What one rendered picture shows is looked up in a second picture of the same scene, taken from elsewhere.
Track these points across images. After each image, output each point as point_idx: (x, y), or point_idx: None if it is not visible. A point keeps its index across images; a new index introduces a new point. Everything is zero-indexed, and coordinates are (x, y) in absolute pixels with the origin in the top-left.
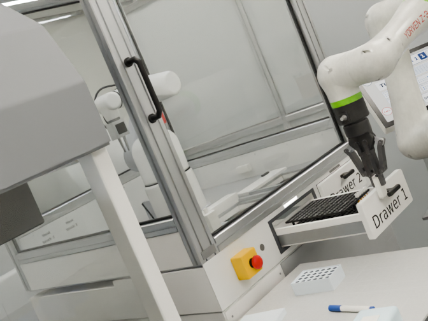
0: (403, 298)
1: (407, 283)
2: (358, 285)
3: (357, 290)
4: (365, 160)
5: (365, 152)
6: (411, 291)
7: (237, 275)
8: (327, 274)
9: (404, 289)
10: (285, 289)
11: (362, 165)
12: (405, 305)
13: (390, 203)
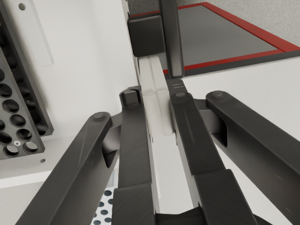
0: (261, 211)
1: (251, 182)
2: (165, 191)
3: (175, 202)
4: (157, 197)
5: (156, 206)
6: (265, 198)
7: None
8: (111, 211)
9: (252, 195)
10: (16, 207)
11: (100, 166)
12: (271, 222)
13: (128, 17)
